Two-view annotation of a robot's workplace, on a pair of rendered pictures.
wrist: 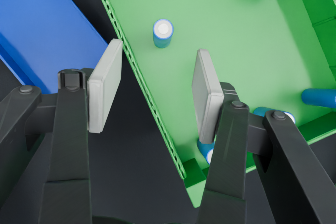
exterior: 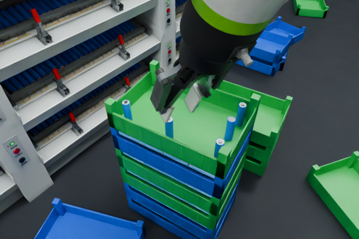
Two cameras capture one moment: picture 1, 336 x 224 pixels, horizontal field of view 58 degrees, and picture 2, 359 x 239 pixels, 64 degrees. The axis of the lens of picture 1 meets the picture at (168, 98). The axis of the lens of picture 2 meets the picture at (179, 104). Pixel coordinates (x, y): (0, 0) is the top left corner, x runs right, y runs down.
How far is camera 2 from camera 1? 0.43 m
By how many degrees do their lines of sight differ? 48
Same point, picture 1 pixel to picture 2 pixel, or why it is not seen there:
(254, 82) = (215, 130)
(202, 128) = (197, 93)
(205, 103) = (194, 88)
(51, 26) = not seen: outside the picture
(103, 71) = not seen: hidden behind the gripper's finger
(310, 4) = (210, 100)
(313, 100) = (238, 118)
